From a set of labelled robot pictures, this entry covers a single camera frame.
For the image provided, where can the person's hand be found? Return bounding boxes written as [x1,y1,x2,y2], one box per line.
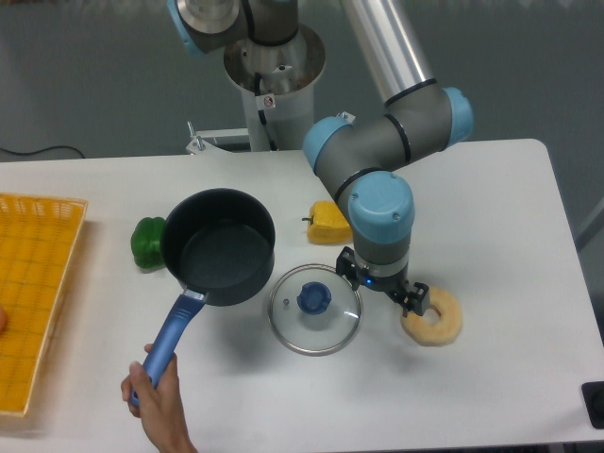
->
[121,354,190,450]

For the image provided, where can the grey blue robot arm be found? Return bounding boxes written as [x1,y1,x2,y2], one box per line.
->
[167,1,474,314]

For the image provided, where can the black cable on floor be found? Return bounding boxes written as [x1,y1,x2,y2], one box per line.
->
[0,145,87,159]

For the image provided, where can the beige plush donut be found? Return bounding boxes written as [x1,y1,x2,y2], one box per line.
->
[400,287,462,346]

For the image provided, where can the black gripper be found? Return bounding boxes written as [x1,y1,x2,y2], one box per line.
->
[336,246,430,317]

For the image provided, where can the glass lid blue knob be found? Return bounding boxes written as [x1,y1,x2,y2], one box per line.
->
[267,263,362,357]

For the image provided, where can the black device at edge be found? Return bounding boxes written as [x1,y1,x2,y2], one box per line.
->
[581,381,604,429]

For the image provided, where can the yellow woven basket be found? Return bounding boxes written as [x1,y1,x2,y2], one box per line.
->
[1,193,88,417]

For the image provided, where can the dark saucepan blue handle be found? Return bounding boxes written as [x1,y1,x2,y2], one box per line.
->
[127,188,277,409]

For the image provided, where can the yellow bell pepper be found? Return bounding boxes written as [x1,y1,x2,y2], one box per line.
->
[303,200,352,244]

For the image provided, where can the person's forearm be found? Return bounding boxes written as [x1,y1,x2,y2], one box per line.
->
[155,436,198,453]

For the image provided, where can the green bell pepper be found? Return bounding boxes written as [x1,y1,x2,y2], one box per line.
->
[130,217,166,270]

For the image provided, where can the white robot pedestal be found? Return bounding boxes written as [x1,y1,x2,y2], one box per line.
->
[185,23,356,156]

